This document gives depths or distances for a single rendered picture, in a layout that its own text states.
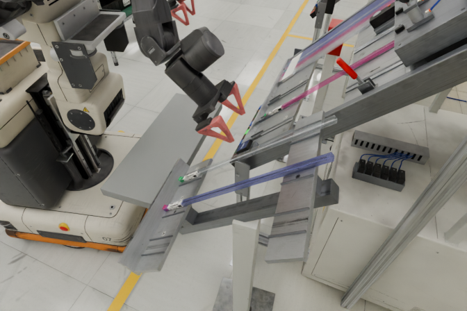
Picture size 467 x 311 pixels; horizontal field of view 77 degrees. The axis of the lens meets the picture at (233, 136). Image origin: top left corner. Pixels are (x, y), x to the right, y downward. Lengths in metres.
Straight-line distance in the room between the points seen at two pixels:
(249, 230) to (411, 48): 0.52
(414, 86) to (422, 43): 0.08
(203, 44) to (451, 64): 0.46
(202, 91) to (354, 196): 0.66
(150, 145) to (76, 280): 0.78
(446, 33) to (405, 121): 0.78
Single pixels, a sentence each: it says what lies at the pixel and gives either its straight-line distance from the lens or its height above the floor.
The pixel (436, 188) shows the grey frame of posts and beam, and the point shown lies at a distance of 0.84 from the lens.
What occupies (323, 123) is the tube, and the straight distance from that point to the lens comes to 0.61.
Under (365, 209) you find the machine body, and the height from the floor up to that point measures 0.62.
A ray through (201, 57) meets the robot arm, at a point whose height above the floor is 1.16.
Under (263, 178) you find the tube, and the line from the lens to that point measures 0.59.
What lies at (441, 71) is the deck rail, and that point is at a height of 1.14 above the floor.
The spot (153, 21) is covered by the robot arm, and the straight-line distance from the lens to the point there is 0.61.
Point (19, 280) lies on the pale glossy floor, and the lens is 1.82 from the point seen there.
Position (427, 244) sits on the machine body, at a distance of 1.10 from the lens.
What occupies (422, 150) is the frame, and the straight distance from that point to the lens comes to 1.26.
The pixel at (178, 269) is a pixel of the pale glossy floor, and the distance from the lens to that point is 1.57.
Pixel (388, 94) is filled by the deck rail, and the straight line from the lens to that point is 0.71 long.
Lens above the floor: 1.44
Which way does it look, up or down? 44 degrees down
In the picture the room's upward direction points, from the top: straight up
